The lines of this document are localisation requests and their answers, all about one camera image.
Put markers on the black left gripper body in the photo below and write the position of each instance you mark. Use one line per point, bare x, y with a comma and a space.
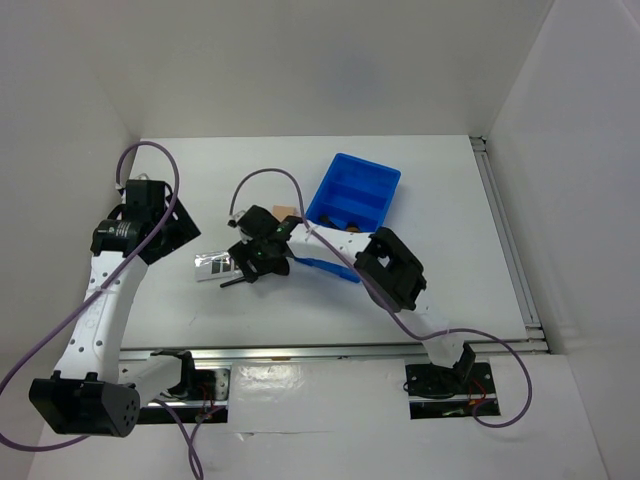
175, 232

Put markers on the hair pin card in plastic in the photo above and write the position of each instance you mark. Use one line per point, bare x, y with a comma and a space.
216, 265

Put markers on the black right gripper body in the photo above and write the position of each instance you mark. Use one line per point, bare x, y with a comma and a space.
254, 251

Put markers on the blue divided plastic bin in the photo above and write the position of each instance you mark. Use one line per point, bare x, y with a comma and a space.
357, 191

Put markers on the thin black makeup brush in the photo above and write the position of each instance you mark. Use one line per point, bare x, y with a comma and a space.
333, 222

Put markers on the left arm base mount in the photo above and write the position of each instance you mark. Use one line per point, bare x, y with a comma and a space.
203, 397

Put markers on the front aluminium rail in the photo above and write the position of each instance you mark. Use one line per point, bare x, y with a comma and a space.
228, 355

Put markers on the black fan makeup brush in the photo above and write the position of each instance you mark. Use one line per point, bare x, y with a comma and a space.
235, 281

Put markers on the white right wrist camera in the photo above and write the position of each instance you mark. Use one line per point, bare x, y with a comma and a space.
236, 221

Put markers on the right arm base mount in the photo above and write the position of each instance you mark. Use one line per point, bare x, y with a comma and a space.
434, 393

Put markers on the beige square makeup sponge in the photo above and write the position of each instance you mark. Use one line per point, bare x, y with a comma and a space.
282, 212

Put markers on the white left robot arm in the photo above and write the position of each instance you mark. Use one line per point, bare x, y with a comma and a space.
89, 392

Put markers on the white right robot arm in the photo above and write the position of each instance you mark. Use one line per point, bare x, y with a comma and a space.
391, 274

